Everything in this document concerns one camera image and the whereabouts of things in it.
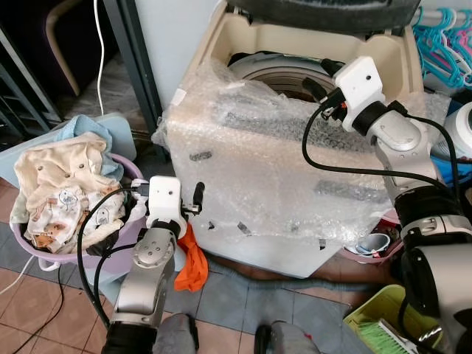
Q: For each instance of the white bottle green cap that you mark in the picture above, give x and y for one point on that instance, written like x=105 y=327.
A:
x=461 y=129

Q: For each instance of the grey robot left foot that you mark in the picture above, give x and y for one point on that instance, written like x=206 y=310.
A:
x=177 y=335

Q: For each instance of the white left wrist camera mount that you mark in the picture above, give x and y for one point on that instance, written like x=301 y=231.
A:
x=164 y=195

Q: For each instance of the grey robot foot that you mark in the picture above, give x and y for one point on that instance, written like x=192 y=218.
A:
x=284 y=338
x=177 y=335

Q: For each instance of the pink plastic hanger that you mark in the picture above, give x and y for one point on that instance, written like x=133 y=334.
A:
x=464 y=29

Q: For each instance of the grey robot right foot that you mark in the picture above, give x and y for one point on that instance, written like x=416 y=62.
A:
x=284 y=338

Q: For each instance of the white garment animal print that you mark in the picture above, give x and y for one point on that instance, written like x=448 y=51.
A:
x=66 y=203

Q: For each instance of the beige top loading washer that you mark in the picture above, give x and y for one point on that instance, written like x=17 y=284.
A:
x=236 y=33

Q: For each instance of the grey metal grille gate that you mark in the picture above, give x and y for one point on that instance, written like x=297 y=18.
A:
x=18 y=81

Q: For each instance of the blue grey plastic lid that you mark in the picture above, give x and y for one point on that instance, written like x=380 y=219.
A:
x=124 y=136

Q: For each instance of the steel washer drum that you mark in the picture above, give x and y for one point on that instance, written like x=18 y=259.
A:
x=273 y=74

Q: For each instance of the white cup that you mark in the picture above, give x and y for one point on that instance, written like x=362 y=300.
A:
x=375 y=242

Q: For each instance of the light blue cloth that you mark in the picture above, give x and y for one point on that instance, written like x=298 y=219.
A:
x=85 y=127

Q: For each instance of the dark grey metal post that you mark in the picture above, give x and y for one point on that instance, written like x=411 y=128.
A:
x=133 y=66

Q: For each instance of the cream beige cloth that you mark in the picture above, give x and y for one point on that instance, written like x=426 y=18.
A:
x=59 y=158

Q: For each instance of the green bristle brush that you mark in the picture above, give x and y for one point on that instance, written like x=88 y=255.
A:
x=380 y=339

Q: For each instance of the blue plastic basin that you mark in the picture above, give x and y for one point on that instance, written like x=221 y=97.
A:
x=446 y=169

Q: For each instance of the purple plastic laundry basin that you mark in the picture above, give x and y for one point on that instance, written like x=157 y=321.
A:
x=59 y=259

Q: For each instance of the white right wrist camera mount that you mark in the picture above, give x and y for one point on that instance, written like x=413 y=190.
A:
x=361 y=85

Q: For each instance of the dark washer lid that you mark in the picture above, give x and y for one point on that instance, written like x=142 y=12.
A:
x=324 y=11

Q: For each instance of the green plastic dustpan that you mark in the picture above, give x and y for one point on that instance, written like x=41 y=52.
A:
x=369 y=306

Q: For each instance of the clear bubble wrap sheet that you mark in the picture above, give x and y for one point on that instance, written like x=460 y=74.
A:
x=258 y=184

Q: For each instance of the pink plastic basin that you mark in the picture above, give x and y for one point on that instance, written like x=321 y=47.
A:
x=369 y=259

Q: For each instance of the turquoise plastic hanger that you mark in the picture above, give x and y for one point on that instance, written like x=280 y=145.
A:
x=435 y=46

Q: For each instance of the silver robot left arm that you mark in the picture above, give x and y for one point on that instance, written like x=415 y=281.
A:
x=147 y=273

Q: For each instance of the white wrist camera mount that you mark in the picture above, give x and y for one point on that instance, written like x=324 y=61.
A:
x=361 y=85
x=164 y=195

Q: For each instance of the purple sofa beige trim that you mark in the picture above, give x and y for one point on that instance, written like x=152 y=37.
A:
x=29 y=29

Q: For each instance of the orange cloth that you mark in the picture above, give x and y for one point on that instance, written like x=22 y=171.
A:
x=195 y=269

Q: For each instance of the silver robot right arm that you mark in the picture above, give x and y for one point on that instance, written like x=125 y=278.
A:
x=413 y=147

